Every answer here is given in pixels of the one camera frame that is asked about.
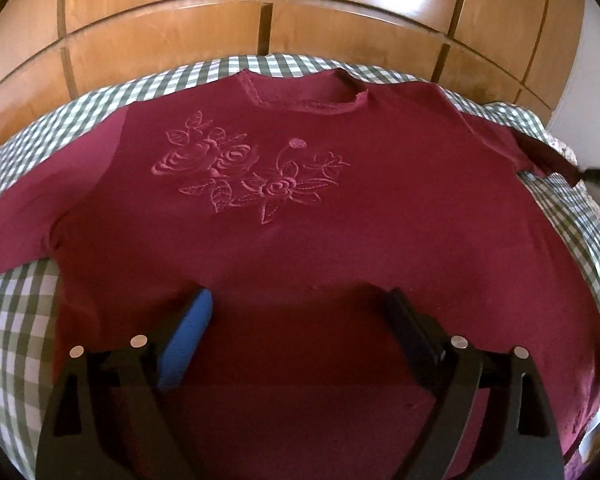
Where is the floral bed sheet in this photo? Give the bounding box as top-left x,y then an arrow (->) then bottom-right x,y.
547,132 -> 580,166

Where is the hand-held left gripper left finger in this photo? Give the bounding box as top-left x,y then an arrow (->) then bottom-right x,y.
35,286 -> 215,480

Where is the wooden wardrobe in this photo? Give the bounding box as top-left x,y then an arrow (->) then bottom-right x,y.
0,0 -> 588,161

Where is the maroon embroidered shirt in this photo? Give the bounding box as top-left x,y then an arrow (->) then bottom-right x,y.
0,67 -> 600,480

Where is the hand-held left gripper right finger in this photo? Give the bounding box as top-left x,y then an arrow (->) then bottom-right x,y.
384,288 -> 566,480

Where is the green white checkered blanket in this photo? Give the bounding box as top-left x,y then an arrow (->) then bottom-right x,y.
0,52 -> 600,480

